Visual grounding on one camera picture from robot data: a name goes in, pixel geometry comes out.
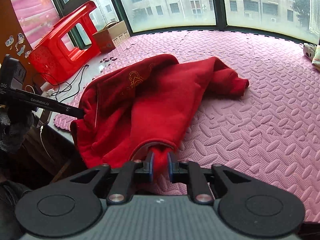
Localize red fleece garment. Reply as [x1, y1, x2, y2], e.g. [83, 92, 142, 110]
[71, 54, 249, 172]

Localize black gloved left hand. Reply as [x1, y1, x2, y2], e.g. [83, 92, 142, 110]
[1, 107, 34, 153]

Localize white crumpled paper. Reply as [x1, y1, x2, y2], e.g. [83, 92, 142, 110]
[41, 88, 55, 98]

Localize red plastic stool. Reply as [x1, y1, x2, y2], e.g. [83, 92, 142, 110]
[29, 1, 100, 84]

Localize pink foam floor mat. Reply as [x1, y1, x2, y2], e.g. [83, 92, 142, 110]
[53, 29, 320, 223]

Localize brown cardboard box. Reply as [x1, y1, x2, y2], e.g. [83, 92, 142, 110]
[93, 21, 130, 53]

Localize yellow floral folded cloth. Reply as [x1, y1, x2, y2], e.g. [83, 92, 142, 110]
[311, 45, 320, 71]

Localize panda print cloth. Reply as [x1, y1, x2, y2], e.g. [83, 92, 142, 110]
[303, 43, 317, 61]

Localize cartoon wall stickers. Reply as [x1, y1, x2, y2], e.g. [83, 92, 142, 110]
[5, 33, 31, 58]

